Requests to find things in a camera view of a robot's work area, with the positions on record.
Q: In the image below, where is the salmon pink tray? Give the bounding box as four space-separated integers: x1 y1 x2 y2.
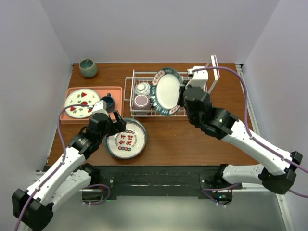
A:
60 86 123 124

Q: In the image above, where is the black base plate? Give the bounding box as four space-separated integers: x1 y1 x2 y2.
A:
72 165 243 200

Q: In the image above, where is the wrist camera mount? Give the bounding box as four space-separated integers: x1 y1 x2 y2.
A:
91 100 109 117
185 66 208 89

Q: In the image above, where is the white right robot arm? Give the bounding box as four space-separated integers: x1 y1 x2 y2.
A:
178 86 303 194

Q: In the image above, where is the white wire dish rack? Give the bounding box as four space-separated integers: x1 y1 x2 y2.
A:
123 66 220 117

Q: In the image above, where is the watermelon pattern white plate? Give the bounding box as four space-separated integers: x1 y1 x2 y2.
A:
64 88 100 119

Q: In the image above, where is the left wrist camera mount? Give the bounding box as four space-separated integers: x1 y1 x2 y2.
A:
91 100 109 117

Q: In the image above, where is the grey-green beaded rim plate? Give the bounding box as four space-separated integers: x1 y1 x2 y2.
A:
103 117 148 160

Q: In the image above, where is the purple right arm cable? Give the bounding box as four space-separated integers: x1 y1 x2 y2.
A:
192 66 308 206

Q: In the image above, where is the green ceramic cup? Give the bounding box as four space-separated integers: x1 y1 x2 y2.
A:
79 59 98 78

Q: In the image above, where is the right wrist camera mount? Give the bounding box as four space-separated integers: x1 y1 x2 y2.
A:
185 66 208 89

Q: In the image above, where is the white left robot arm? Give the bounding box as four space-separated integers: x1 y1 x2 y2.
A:
12 109 126 231

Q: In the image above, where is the blue floral ceramic bowl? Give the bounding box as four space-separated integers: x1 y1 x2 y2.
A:
134 82 151 98

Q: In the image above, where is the dark blue small mug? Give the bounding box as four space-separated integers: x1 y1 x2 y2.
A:
101 93 116 113

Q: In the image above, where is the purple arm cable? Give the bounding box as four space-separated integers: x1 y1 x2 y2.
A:
192 66 308 206
13 104 111 231

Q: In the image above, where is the red Chinese text white plate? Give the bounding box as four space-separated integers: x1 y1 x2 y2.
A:
107 122 146 159

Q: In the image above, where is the purple mug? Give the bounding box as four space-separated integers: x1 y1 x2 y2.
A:
133 95 151 115

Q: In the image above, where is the green rimmed white plate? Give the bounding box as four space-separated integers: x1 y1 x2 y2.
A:
150 68 182 116

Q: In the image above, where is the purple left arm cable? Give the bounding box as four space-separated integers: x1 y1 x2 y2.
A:
13 104 111 231

